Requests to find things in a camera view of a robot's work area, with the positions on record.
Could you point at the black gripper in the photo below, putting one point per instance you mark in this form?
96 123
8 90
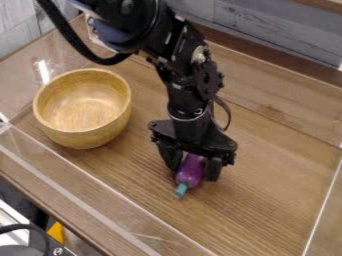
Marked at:
177 137

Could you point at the purple toy eggplant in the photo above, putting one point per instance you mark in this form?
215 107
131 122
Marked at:
189 173

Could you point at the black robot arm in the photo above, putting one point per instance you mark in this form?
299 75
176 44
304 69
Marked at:
144 26

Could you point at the brown wooden bowl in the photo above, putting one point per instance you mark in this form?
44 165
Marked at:
83 107

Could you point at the clear acrylic table barrier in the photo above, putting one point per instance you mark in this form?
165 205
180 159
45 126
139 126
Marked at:
274 206

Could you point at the yellow label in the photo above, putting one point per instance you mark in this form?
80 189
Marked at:
56 233

